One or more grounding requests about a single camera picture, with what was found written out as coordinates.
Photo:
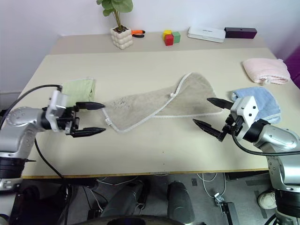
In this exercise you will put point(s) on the flat white box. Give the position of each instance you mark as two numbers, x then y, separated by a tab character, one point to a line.
206	34

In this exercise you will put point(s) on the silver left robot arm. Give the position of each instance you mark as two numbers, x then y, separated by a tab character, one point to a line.
21	117

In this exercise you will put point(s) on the orange and black pliers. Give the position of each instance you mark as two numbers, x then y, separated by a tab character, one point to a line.
137	32

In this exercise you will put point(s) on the folded light green towel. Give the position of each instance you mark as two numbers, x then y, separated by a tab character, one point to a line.
78	90

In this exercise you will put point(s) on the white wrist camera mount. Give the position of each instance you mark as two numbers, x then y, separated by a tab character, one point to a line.
57	103
248	107

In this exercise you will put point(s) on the dark rounded grey shape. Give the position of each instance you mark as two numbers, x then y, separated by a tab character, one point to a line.
129	199
180	201

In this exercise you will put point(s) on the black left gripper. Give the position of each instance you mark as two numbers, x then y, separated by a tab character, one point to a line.
71	119

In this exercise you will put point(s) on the folded pink towel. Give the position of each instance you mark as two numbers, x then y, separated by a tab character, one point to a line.
264	70

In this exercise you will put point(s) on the small metal bracket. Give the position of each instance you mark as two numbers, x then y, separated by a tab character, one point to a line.
219	199

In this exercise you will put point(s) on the black flat bar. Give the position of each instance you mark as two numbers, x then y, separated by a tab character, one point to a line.
228	213

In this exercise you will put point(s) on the yellow wooden cube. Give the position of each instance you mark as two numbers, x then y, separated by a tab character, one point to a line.
167	32

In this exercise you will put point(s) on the green plant in white pot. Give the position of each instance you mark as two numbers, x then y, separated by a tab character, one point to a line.
122	38

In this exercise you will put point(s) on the folded light blue towel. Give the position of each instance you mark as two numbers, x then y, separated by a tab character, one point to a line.
264	98

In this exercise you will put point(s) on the green wooden cube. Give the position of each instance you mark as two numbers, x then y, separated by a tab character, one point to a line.
177	37

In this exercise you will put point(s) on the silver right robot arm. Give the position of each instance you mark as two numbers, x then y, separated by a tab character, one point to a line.
276	138

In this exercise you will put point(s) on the white shoe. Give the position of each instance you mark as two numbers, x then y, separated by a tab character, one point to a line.
266	199

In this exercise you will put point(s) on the red wooden cube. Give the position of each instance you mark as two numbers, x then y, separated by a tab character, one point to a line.
169	40

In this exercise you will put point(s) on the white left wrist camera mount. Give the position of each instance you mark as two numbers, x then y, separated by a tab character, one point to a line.
57	103

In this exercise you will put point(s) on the black tape patch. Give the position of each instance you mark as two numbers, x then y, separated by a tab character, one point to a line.
194	182

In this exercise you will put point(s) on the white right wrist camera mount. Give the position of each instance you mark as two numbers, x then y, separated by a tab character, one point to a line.
248	107

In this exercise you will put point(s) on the beige towel with white trim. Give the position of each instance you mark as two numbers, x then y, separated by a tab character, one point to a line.
182	100

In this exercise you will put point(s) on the dark rectangular speaker box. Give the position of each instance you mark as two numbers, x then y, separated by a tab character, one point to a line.
241	32

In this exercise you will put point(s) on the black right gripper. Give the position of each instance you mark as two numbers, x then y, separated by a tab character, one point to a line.
234	124

